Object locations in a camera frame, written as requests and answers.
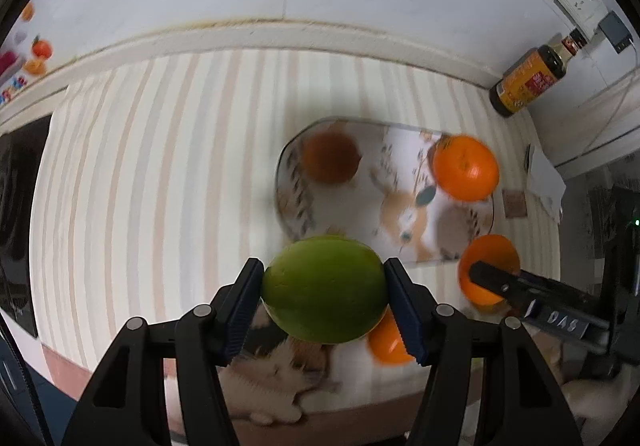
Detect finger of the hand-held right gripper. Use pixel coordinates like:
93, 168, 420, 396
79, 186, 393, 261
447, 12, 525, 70
468, 261, 526, 319

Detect white folded paper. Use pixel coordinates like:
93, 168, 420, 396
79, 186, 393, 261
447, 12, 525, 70
527, 144, 567, 221

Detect patterned oval plate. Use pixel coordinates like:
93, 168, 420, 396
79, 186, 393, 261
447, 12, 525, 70
274, 117, 497, 263

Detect brown-red round fruit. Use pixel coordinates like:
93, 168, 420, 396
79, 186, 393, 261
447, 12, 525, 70
301, 131, 362, 184

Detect blue cabinet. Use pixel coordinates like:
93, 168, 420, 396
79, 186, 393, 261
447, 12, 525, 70
0, 316, 56, 446

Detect white charger cable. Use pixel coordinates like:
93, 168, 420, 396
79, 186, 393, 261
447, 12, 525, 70
565, 38, 640, 167

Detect small brown card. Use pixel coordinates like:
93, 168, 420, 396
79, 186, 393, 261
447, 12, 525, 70
501, 189, 528, 219

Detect green apple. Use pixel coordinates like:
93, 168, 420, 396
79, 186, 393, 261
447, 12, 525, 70
261, 235, 390, 344

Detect striped table mat with cat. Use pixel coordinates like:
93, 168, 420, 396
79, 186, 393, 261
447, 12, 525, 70
31, 48, 566, 437

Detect dark sauce bottle yellow label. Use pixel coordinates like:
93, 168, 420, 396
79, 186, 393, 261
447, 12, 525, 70
488, 29, 588, 117

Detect black gas stove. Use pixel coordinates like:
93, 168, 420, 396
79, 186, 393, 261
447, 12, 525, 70
0, 115, 53, 339

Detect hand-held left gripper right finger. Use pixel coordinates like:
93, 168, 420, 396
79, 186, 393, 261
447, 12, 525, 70
382, 257, 583, 446

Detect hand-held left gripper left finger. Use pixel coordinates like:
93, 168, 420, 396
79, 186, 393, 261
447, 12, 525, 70
60, 257, 266, 446

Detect grey plug-in charger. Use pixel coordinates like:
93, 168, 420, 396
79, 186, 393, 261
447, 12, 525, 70
597, 10, 632, 54

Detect colourful wall sticker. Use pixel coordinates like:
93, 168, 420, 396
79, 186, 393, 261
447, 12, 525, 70
0, 0, 53, 106

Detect orange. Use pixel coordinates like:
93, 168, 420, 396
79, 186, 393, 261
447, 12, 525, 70
431, 135, 501, 201
458, 234, 522, 307
367, 310, 417, 367

